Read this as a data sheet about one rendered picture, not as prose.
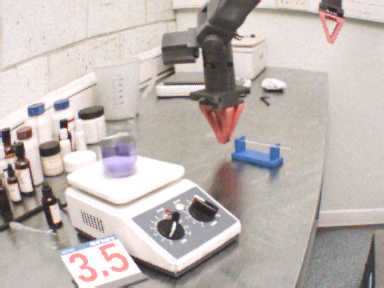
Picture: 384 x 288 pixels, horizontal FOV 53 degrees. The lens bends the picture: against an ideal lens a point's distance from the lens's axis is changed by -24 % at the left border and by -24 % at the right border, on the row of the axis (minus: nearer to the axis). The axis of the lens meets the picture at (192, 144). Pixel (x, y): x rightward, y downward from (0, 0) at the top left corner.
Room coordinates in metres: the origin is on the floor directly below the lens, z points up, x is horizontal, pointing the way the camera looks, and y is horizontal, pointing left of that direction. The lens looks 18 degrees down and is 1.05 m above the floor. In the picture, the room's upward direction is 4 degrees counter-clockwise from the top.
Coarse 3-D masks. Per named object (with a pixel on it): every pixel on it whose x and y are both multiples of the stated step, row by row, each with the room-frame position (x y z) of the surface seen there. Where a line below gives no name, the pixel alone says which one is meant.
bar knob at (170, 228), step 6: (174, 216) 0.48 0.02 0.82; (162, 222) 0.48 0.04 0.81; (168, 222) 0.49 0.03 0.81; (174, 222) 0.47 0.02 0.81; (162, 228) 0.48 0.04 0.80; (168, 228) 0.47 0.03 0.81; (174, 228) 0.46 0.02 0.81; (180, 228) 0.48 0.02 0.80; (162, 234) 0.47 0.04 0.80; (168, 234) 0.47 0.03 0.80; (174, 234) 0.47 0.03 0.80; (180, 234) 0.47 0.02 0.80
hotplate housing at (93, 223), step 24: (72, 192) 0.55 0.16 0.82; (168, 192) 0.54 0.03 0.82; (72, 216) 0.55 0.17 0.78; (96, 216) 0.51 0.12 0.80; (120, 216) 0.48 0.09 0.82; (120, 240) 0.49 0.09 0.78; (144, 240) 0.46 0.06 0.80; (216, 240) 0.49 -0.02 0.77; (144, 264) 0.47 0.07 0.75; (168, 264) 0.44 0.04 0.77; (192, 264) 0.46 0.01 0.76
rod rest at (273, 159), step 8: (240, 144) 0.85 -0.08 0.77; (232, 152) 0.84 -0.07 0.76; (240, 152) 0.84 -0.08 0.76; (248, 152) 0.84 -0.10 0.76; (256, 152) 0.84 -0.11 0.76; (272, 152) 0.78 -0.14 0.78; (240, 160) 0.83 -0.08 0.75; (248, 160) 0.82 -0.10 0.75; (256, 160) 0.80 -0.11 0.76; (264, 160) 0.79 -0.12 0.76; (272, 160) 0.78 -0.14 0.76; (280, 160) 0.79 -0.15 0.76
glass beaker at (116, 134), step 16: (128, 112) 0.58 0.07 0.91; (96, 128) 0.55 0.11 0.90; (112, 128) 0.53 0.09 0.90; (128, 128) 0.55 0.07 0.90; (112, 144) 0.54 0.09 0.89; (128, 144) 0.54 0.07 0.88; (112, 160) 0.54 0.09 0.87; (128, 160) 0.54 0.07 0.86; (112, 176) 0.54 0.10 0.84; (128, 176) 0.54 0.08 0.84
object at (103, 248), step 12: (84, 252) 0.44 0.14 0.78; (96, 252) 0.45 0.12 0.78; (108, 252) 0.46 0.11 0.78; (120, 252) 0.46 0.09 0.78; (72, 264) 0.42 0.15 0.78; (84, 264) 0.43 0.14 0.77; (96, 264) 0.43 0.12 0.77; (108, 264) 0.44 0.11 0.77; (120, 264) 0.45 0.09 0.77; (132, 264) 0.45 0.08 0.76; (84, 276) 0.41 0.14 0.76; (96, 276) 0.42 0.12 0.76; (108, 276) 0.43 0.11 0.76
